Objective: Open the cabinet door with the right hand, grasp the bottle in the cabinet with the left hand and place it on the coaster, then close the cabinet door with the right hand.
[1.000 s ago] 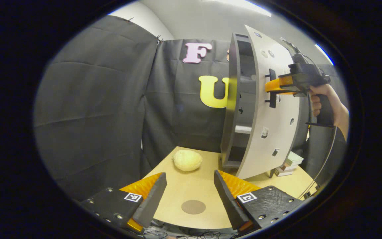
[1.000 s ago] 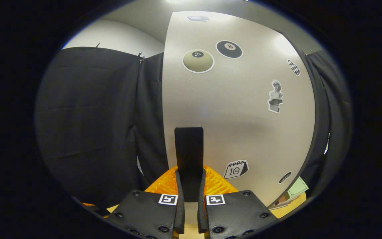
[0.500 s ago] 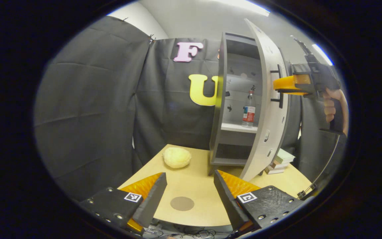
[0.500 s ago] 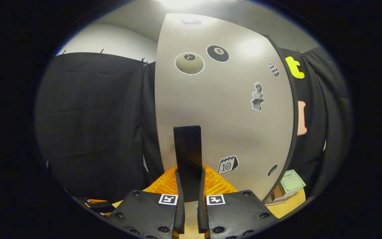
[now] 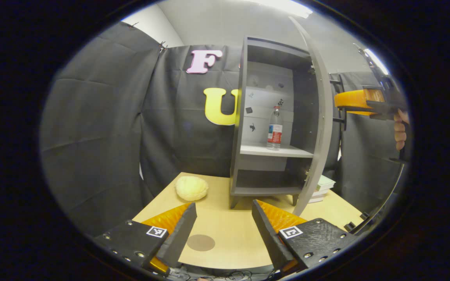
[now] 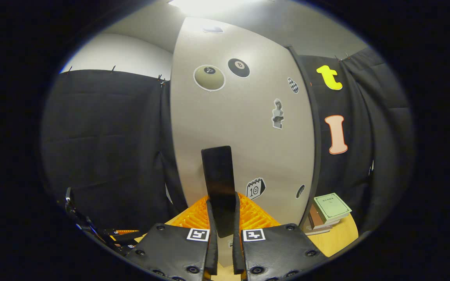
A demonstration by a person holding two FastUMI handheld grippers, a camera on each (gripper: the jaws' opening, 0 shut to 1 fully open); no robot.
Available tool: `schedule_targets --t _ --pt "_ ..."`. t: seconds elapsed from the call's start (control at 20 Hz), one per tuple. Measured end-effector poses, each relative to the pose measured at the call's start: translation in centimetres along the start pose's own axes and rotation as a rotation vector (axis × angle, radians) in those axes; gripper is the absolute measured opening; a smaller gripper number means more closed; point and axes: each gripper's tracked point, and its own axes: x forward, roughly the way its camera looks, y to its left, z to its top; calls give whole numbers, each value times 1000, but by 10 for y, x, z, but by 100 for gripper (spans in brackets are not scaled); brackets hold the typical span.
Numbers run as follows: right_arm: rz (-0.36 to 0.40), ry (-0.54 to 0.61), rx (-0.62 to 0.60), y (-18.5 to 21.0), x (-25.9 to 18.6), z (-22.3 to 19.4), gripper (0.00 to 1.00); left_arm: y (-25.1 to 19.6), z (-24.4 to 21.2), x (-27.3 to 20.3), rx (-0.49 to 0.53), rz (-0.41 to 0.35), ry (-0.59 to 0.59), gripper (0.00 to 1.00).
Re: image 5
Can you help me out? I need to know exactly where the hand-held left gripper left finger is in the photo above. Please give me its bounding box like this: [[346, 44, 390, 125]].
[[94, 203, 197, 277]]

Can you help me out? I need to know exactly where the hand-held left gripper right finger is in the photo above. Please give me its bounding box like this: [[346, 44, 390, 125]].
[[252, 200, 360, 277]]

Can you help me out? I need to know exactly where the round brown coaster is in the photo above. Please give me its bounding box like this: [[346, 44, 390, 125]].
[[187, 235, 216, 252]]

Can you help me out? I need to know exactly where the white cabinet door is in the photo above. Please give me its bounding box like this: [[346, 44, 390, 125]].
[[289, 16, 334, 216]]

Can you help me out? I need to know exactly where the clear plastic bottle red label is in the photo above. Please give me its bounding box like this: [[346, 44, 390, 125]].
[[267, 106, 283, 151]]

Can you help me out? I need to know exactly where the grey cabinet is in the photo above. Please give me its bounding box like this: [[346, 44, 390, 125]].
[[230, 36, 327, 209]]

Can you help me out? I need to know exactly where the yellow bread bun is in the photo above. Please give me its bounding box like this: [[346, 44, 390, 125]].
[[175, 176, 209, 202]]

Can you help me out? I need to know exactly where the stack of books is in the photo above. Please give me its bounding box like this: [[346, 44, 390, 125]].
[[309, 175, 336, 203]]

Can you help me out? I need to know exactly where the black backdrop cloth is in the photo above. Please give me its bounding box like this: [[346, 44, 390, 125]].
[[39, 21, 409, 237]]

